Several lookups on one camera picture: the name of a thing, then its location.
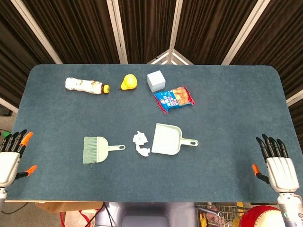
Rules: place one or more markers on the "brown curtain partition screen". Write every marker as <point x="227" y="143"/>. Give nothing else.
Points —
<point x="146" y="28"/>

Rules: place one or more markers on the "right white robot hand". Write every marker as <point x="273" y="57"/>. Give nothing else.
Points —
<point x="282" y="172"/>

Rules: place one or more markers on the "pale blue foam cube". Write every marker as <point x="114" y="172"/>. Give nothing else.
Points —
<point x="156" y="81"/>

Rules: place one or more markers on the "light green hand broom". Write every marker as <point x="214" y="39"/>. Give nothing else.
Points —
<point x="100" y="151"/>

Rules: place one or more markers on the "yellow toy pear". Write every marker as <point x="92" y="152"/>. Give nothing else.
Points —
<point x="129" y="82"/>

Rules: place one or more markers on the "white labelled drink bottle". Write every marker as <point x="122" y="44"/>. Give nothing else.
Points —
<point x="82" y="85"/>

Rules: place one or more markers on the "white paper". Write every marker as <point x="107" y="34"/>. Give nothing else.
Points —
<point x="139" y="139"/>

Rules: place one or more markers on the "black box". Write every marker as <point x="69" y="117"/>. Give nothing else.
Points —
<point x="4" y="111"/>

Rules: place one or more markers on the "blue red snack bag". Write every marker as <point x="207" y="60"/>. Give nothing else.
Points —
<point x="172" y="99"/>

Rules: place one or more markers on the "brown cardboard box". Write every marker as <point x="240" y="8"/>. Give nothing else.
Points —
<point x="71" y="206"/>

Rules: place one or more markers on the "lilac robot torso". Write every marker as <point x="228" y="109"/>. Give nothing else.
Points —
<point x="146" y="215"/>

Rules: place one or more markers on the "teal felt table mat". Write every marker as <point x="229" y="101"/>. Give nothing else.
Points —
<point x="71" y="118"/>

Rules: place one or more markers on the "small green ball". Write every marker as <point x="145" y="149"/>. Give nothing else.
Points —
<point x="6" y="135"/>

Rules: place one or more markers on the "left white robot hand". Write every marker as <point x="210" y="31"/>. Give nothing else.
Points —
<point x="8" y="165"/>

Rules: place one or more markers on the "light green dustpan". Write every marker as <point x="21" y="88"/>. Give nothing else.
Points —
<point x="165" y="139"/>

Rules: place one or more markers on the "red round ball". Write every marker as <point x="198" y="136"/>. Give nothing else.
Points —
<point x="251" y="217"/>

